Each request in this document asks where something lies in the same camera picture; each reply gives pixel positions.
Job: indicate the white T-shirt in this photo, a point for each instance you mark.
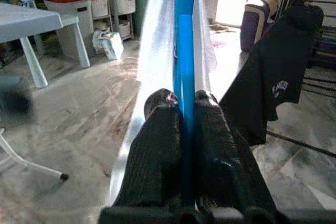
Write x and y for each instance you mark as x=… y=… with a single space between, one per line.
x=157 y=37

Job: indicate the white printed package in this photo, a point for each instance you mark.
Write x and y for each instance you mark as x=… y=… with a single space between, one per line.
x=111 y=47

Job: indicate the small white plastic table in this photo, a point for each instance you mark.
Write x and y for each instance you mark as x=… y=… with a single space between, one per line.
x=26 y=19

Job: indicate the white storage box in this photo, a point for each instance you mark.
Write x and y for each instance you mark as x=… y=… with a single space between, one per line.
x=76 y=16

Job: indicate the white bin storage shelf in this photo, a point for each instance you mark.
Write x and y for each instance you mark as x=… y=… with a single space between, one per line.
x=126 y=5

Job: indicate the purple armchair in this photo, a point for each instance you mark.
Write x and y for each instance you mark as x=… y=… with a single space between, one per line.
x=252 y=27

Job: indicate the black metal drying rack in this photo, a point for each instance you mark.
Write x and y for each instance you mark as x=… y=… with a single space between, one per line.
x=302 y=144

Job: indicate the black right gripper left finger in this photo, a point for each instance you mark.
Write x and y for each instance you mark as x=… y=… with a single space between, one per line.
x=157 y=150

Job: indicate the blue plastic hanger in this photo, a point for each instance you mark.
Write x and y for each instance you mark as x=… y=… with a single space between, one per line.
x=185 y=51

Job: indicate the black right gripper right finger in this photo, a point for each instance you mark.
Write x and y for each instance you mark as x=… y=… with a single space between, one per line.
x=220 y=155

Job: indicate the green laundry bin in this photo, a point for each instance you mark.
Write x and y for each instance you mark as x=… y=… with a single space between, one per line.
x=141 y=14

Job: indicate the pink rag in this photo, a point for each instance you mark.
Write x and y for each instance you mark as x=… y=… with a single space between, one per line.
x=216 y=43

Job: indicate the black T-shirt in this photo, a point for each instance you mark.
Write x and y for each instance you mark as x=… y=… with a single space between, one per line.
x=270 y=64

